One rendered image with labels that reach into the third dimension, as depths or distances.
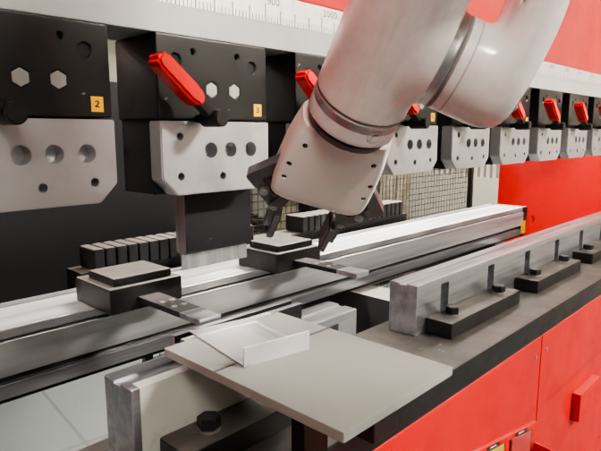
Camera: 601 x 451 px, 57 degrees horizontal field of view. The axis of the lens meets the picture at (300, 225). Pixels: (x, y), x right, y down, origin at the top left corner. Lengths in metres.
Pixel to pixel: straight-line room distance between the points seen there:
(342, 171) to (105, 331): 0.50
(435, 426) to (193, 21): 0.66
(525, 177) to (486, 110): 2.32
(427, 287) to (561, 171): 1.73
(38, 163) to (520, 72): 0.40
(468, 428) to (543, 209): 1.83
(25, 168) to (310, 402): 0.32
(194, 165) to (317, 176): 0.15
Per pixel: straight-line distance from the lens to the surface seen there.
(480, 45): 0.45
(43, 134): 0.54
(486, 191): 4.52
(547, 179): 2.73
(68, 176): 0.55
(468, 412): 1.02
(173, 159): 0.60
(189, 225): 0.66
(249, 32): 0.68
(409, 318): 1.05
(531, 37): 0.45
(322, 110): 0.48
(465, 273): 1.18
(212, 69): 0.64
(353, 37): 0.44
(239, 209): 0.70
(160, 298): 0.84
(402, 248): 1.43
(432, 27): 0.43
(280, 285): 1.11
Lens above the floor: 1.24
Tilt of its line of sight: 9 degrees down
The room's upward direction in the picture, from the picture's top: straight up
